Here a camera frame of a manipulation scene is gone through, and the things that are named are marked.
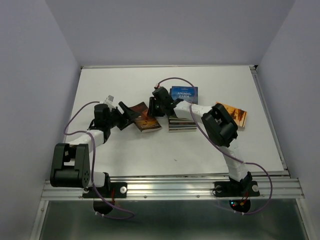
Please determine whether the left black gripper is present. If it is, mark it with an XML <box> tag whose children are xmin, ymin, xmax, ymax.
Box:
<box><xmin>106</xmin><ymin>101</ymin><xmax>141</xmax><ymax>131</ymax></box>

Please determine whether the dark red orange book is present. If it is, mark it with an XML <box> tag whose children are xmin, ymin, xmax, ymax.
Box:
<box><xmin>129</xmin><ymin>102</ymin><xmax>162</xmax><ymax>133</ymax></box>

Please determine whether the Tale of Two Cities book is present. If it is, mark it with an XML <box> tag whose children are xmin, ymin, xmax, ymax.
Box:
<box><xmin>168</xmin><ymin>117</ymin><xmax>195</xmax><ymax>125</ymax></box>

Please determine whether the Three Days to See book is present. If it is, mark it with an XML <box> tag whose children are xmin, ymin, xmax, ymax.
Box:
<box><xmin>168</xmin><ymin>122</ymin><xmax>197</xmax><ymax>128</ymax></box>

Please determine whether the orange Huckleberry Finn book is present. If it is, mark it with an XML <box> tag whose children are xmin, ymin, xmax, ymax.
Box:
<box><xmin>216</xmin><ymin>101</ymin><xmax>248</xmax><ymax>131</ymax></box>

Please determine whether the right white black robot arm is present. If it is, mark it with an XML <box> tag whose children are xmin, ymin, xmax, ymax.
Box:
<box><xmin>148</xmin><ymin>86</ymin><xmax>252</xmax><ymax>197</ymax></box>

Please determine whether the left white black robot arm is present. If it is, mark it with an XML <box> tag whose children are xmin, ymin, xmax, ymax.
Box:
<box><xmin>49</xmin><ymin>101</ymin><xmax>140</xmax><ymax>197</ymax></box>

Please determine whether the white table board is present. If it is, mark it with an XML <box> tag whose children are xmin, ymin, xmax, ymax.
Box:
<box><xmin>66</xmin><ymin>65</ymin><xmax>284</xmax><ymax>177</ymax></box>

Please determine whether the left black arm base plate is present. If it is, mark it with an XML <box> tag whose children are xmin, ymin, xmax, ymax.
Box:
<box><xmin>82</xmin><ymin>182</ymin><xmax>128</xmax><ymax>199</ymax></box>

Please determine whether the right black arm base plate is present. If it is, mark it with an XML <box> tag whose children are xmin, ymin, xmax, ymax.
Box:
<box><xmin>212</xmin><ymin>181</ymin><xmax>260</xmax><ymax>198</ymax></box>

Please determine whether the aluminium front rail frame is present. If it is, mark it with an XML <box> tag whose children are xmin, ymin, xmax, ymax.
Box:
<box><xmin>30</xmin><ymin>65</ymin><xmax>318</xmax><ymax>240</ymax></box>

